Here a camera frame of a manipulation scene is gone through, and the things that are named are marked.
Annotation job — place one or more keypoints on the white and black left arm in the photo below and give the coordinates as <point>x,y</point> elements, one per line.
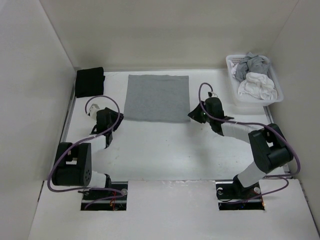
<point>73,164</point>

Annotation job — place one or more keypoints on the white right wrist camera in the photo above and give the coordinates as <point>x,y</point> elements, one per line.
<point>211,94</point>

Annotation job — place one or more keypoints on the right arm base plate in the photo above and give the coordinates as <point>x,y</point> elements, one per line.
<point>230,200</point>

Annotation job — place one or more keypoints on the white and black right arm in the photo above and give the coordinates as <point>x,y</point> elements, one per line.
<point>267,145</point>

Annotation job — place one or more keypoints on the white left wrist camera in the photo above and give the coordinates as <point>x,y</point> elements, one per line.
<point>94,108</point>

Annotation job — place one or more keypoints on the aluminium table edge rail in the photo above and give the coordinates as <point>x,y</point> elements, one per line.
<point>68,116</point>

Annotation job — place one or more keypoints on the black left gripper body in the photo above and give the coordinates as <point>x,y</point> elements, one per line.
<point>113,117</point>

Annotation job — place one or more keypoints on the white front cover board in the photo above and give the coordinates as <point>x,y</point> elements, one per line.
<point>176,210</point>

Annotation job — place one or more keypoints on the grey tank top in basket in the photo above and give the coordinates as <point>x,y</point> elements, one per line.
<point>252,63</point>

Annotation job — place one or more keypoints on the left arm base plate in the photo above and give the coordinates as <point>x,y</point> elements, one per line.
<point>102,200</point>

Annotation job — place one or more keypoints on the grey tank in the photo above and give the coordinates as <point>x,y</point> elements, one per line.
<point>252,63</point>
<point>157,98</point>

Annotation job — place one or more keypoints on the white tank top in basket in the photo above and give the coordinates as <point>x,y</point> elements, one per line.
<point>258,86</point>

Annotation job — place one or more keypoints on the folded black tank top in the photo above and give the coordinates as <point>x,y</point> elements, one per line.
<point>89,82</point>

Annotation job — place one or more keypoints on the white plastic laundry basket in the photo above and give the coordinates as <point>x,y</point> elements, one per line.
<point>245,100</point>

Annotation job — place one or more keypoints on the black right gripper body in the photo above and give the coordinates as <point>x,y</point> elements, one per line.
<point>209,120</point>

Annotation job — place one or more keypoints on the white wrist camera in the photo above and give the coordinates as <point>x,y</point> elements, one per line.
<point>94,108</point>
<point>211,94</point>

